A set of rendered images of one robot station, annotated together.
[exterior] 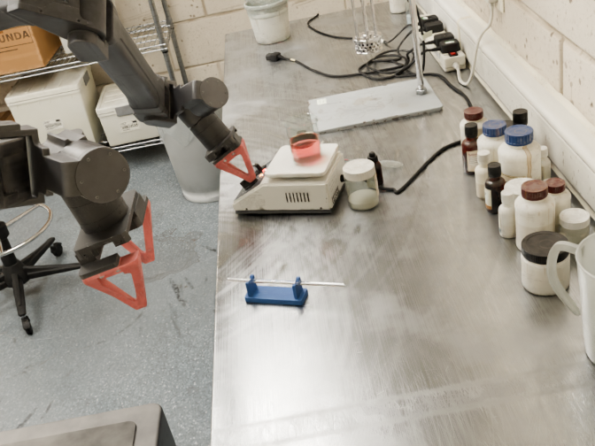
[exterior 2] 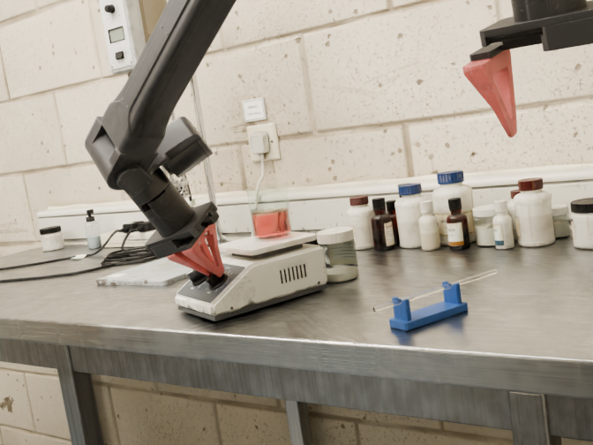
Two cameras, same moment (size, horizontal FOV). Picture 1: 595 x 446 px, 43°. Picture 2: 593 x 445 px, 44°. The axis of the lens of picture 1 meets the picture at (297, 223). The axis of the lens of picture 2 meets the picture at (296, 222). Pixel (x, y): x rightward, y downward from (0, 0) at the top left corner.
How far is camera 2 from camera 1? 1.14 m
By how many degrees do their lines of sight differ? 56
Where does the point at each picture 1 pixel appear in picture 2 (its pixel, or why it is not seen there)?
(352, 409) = not seen: outside the picture
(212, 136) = (183, 207)
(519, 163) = (467, 196)
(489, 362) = not seen: outside the picture
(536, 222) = (548, 207)
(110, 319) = not seen: outside the picture
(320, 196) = (317, 266)
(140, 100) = (154, 118)
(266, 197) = (258, 282)
